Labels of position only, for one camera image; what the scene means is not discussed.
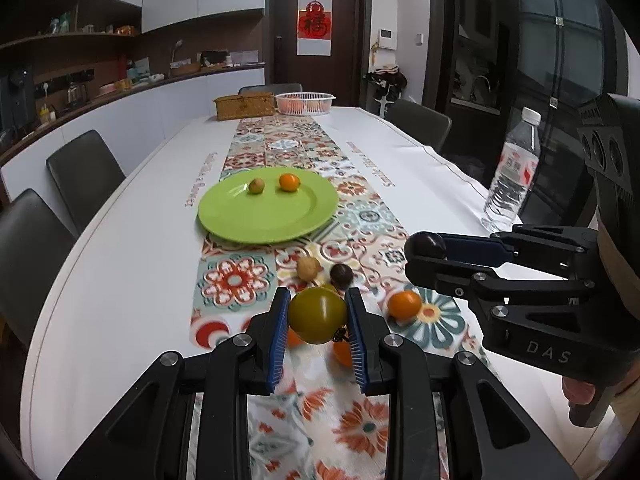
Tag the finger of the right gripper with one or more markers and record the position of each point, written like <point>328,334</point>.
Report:
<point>482,251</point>
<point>477,285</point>

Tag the white tablecloth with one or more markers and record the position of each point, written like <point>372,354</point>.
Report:
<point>125,292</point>

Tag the small orange kumquat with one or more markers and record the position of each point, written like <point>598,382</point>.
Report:
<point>289,182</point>

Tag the green tomato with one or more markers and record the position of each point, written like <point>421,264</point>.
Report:
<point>329,287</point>
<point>316,314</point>

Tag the green plate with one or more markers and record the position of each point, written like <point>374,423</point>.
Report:
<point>229,211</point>

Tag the grey chair table end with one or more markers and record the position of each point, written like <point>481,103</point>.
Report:
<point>272,88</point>

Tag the glass kettle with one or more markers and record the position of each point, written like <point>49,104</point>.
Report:
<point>77,95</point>

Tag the beige round fruit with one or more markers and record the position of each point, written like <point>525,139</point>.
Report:
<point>308,268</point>
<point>256,186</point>

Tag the small orange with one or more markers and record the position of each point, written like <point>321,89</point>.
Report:
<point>404,305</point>

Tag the dark plum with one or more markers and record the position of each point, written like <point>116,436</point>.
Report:
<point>425,245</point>
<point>341,276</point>

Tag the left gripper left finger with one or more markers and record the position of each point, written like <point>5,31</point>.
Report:
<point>147,433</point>

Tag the red wall calendar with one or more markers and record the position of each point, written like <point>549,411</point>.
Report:
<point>314,24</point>

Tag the patterned table runner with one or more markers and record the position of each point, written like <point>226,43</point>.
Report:
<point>317,425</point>

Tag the grey chair far left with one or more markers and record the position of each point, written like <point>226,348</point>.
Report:
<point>86,174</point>

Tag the grey chair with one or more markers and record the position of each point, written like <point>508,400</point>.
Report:
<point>34,244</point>
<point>421,123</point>
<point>86,174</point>

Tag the white plastic basket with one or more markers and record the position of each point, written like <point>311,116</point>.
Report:
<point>304,103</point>

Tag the dark wooden door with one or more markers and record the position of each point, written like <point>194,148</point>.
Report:
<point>343,73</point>

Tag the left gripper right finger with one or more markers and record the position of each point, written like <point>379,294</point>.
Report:
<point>447,415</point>

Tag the large orange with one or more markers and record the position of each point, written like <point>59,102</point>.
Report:
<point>293,339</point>
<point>341,353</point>

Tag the grey chair near left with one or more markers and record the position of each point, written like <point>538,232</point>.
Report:
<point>34,244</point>

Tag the plastic water bottle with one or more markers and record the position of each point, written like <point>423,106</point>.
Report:
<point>514,175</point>

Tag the grey chair right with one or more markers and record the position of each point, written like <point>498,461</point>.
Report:
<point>421,123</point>

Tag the woven wicker box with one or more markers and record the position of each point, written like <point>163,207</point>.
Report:
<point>247,105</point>

